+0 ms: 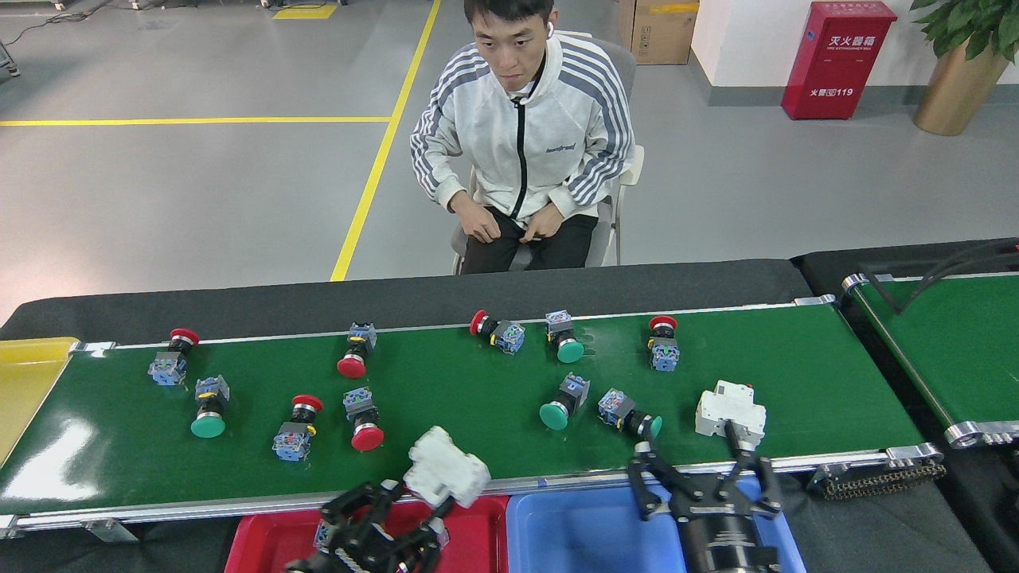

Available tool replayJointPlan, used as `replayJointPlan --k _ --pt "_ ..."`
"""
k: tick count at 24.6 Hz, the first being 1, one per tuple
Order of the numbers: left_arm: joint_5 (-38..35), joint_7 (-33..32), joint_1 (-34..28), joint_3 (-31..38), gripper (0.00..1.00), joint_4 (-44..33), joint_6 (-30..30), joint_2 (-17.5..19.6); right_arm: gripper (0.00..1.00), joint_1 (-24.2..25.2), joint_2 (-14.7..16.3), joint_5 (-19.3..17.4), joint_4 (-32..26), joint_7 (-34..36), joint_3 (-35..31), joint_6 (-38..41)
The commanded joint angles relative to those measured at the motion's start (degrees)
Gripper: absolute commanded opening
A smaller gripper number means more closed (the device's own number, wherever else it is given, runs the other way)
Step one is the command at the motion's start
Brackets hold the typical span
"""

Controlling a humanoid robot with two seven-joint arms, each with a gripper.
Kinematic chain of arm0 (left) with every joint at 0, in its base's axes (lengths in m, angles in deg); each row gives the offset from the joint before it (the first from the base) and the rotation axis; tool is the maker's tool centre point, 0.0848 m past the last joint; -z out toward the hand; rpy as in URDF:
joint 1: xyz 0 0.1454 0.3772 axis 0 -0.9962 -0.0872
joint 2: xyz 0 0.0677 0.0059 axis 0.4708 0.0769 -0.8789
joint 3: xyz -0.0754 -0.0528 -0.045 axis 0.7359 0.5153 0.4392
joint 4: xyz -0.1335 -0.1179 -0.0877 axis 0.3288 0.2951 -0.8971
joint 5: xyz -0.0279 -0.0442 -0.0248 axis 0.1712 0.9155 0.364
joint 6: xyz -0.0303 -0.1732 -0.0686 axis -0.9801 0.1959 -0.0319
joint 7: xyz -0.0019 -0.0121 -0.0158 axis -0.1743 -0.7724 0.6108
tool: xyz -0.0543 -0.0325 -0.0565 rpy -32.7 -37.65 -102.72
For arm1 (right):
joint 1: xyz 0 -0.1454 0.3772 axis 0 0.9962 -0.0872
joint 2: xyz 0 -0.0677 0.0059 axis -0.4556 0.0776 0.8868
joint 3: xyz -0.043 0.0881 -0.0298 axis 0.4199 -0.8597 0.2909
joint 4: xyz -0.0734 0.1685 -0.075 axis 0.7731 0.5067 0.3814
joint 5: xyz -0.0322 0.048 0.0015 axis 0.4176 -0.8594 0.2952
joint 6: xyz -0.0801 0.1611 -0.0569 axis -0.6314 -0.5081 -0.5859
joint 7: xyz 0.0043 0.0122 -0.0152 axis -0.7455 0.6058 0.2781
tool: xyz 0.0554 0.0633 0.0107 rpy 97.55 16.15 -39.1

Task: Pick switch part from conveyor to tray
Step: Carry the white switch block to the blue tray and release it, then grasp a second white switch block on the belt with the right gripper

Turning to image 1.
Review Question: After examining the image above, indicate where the black cable bundle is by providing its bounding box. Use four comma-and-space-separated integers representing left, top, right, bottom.
858, 243, 1019, 317

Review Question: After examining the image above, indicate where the grey office chair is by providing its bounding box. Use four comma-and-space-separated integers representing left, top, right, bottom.
450, 30, 644, 275

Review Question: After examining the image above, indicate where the person's left hand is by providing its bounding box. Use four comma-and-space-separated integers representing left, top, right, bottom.
519, 203, 564, 244

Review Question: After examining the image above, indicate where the conveyor drive chain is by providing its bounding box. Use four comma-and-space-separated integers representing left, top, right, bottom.
808, 460, 948, 502

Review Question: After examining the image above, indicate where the person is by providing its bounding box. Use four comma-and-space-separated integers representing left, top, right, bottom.
410, 0, 635, 275

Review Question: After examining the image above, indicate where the short green conveyor belt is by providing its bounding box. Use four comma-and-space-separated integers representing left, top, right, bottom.
842, 271, 1019, 450

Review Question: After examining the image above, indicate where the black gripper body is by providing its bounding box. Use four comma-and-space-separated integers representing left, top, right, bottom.
287, 525, 400, 573
673, 500, 781, 573

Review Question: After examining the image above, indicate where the long green conveyor belt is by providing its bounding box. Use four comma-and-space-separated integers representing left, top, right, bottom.
0, 296, 948, 536

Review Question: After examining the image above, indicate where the green push button switch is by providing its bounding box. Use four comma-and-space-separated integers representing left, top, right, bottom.
538, 373, 591, 432
598, 388, 664, 441
545, 310, 585, 365
190, 376, 231, 439

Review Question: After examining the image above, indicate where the person's right hand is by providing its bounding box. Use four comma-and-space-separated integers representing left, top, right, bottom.
450, 191, 502, 244

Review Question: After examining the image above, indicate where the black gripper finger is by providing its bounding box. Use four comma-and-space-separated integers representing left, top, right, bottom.
713, 419, 785, 518
394, 497, 455, 571
627, 442, 698, 522
321, 480, 404, 532

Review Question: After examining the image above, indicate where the yellow plastic bin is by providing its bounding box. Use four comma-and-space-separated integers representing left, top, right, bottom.
0, 337, 82, 469

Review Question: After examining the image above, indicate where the potted plant gold pot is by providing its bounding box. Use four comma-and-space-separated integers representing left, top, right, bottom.
912, 0, 1019, 137

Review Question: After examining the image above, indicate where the cardboard box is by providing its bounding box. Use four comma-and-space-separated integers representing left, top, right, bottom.
619, 0, 701, 66

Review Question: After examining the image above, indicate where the blue plastic tray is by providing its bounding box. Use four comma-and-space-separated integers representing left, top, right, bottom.
506, 476, 806, 573

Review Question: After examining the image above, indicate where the red fire extinguisher cabinet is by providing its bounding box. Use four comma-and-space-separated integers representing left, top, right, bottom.
782, 2, 898, 121

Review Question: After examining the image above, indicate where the white circuit breaker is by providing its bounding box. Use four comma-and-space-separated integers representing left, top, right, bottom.
695, 380, 767, 448
403, 426, 493, 511

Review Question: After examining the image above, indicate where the red plastic tray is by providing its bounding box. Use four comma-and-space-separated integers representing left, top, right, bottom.
224, 495, 510, 573

